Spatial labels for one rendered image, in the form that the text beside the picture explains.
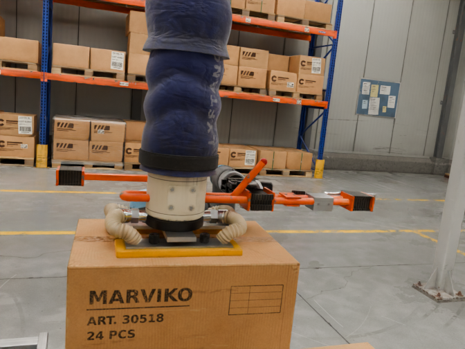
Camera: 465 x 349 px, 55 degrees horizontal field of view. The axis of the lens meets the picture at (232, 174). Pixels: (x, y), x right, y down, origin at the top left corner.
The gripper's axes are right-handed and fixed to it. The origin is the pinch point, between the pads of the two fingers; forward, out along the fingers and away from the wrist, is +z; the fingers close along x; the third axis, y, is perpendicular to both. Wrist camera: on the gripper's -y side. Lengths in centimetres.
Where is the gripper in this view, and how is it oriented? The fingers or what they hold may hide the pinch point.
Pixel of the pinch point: (261, 198)
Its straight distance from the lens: 138.6
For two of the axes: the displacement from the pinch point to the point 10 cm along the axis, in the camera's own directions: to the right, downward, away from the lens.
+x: 1.0, -9.8, -1.7
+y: -9.5, -0.4, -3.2
